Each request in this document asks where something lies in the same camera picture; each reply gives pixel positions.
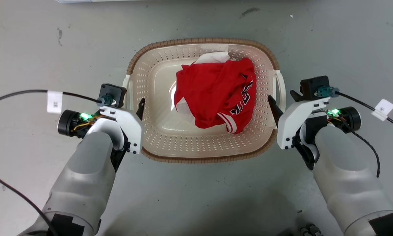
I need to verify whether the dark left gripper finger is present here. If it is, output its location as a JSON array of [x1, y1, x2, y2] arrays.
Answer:
[[136, 98, 146, 121]]

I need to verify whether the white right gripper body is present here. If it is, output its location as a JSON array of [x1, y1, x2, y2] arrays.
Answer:
[[277, 97, 330, 150]]

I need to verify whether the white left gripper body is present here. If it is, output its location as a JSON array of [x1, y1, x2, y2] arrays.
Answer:
[[100, 106, 144, 155]]

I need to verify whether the cream plastic laundry basket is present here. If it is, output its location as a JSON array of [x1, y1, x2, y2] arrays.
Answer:
[[122, 38, 286, 164]]

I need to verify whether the red sports jersey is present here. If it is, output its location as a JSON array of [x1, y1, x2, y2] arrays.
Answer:
[[174, 58, 257, 134]]

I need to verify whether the black right camera cable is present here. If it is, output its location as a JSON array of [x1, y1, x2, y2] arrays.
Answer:
[[335, 91, 393, 133]]

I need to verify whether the black camera cable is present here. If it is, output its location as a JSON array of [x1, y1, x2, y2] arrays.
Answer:
[[335, 91, 393, 133], [0, 89, 102, 108]]

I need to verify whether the white printed cable tag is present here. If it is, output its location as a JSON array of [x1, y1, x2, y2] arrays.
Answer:
[[47, 91, 63, 114]]

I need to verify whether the white slanted cable tag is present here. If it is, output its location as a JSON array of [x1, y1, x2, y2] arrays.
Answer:
[[371, 99, 393, 121]]

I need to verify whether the thin black twisted cable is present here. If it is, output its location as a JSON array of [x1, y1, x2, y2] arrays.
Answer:
[[338, 117, 381, 179]]

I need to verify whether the black left camera cable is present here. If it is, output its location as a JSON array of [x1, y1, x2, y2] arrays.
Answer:
[[0, 89, 102, 108]]

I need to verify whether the thin black loose cable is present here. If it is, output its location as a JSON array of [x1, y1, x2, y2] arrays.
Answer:
[[0, 168, 58, 236]]

